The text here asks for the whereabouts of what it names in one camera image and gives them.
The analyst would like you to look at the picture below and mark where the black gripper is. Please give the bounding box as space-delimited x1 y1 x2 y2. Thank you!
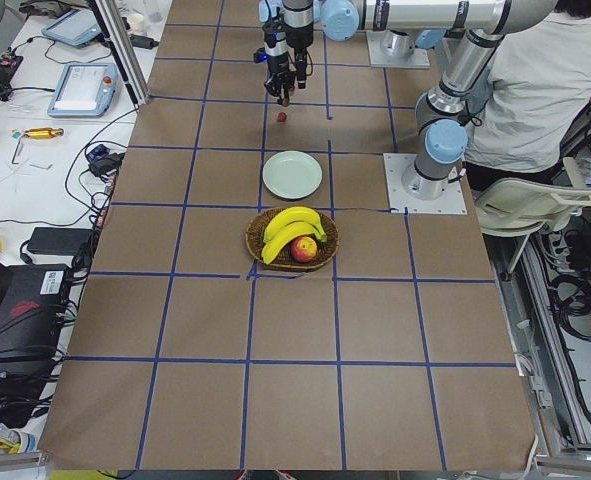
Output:
253 18 309 104
282 0 314 50

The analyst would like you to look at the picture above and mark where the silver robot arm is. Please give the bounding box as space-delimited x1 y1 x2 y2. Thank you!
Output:
253 1 445 107
259 1 555 200

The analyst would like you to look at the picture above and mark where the light green plate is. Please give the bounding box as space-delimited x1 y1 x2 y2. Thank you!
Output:
262 151 323 200

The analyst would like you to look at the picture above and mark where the yellow banana bunch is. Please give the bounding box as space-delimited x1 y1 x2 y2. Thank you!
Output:
261 206 327 264

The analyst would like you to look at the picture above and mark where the red yellow apple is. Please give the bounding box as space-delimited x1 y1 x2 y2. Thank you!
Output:
290 236 318 263

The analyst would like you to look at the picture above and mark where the brown wicker basket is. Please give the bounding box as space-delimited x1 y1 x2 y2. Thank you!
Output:
245 206 339 272

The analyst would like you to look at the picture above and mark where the blue teach pendant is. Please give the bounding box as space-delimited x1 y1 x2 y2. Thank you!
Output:
47 63 118 118
42 9 101 48

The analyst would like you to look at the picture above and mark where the person in white shirt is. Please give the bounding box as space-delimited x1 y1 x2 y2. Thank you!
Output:
464 1 591 191

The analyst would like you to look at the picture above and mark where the white office chair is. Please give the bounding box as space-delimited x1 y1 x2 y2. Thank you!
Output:
474 157 591 284

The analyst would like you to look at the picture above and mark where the gold wrapped candy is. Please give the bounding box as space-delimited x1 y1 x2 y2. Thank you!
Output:
22 127 64 140

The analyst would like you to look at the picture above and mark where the black power adapter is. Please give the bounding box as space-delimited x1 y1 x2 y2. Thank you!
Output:
26 227 92 256

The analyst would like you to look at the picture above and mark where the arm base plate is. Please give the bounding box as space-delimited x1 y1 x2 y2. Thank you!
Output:
383 153 467 215
366 30 430 69

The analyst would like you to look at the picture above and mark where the aluminium frame post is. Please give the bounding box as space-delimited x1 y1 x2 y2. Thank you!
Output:
87 0 150 106

